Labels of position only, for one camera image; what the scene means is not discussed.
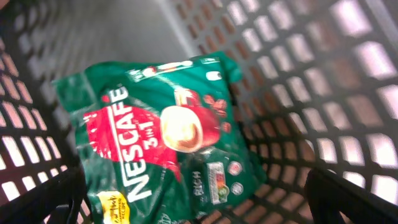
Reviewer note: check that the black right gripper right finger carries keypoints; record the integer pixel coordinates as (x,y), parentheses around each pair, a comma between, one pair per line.
(330,196)

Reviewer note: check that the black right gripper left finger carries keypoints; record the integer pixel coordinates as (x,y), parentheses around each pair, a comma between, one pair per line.
(59,198)

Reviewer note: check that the green Nescafe coffee bag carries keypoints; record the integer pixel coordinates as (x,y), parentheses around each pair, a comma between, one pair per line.
(158,142)

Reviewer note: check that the grey plastic basket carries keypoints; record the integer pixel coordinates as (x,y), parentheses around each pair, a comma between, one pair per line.
(319,87)

